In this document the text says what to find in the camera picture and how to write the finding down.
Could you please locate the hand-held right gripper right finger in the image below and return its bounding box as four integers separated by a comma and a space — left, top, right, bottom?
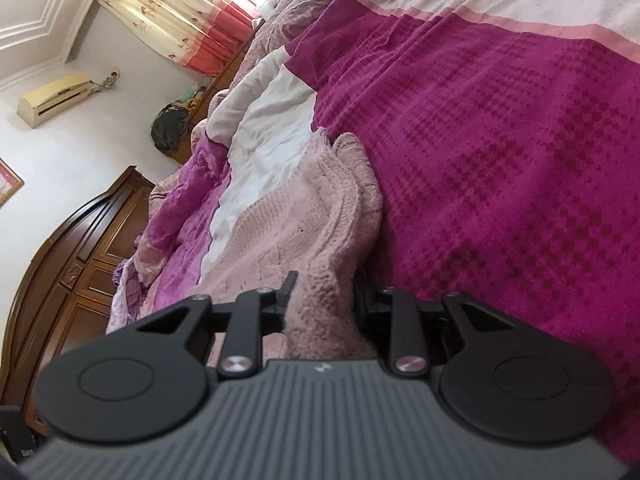
353, 280, 502, 377

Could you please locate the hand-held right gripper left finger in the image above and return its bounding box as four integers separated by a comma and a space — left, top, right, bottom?
136, 270, 301, 377

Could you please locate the pink fuzzy knit sweater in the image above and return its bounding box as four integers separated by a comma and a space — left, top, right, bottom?
197, 127, 386, 363

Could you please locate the floral pink purple quilt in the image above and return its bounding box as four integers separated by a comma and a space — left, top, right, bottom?
112, 132, 236, 321

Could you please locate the purple ruffled bedcover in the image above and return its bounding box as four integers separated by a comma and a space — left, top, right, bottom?
106, 257, 153, 333

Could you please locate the white bed sheet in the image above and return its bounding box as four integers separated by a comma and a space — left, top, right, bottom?
199, 54, 328, 277

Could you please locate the wooden headboard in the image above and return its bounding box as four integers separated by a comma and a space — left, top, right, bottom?
0, 164, 157, 403

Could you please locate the magenta blanket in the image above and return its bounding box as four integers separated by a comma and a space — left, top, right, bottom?
284, 0, 640, 443

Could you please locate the dark bag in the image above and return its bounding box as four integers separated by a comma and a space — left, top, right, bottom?
150, 101, 194, 157

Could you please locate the wooden bedside cabinet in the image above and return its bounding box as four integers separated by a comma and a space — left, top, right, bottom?
165, 19, 267, 166

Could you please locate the dusty pink bedspread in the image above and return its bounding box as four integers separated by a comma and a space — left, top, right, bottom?
207, 0, 373, 126

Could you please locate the floral cream red curtain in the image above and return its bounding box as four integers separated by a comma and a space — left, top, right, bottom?
96, 0, 264, 79

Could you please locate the framed wall picture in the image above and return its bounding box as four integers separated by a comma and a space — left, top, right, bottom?
0, 157, 25, 209

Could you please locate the wall socket with plug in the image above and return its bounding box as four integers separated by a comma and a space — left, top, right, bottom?
91, 66, 124, 93

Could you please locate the cream wall air conditioner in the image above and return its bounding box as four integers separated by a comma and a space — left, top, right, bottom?
17, 72, 97, 129

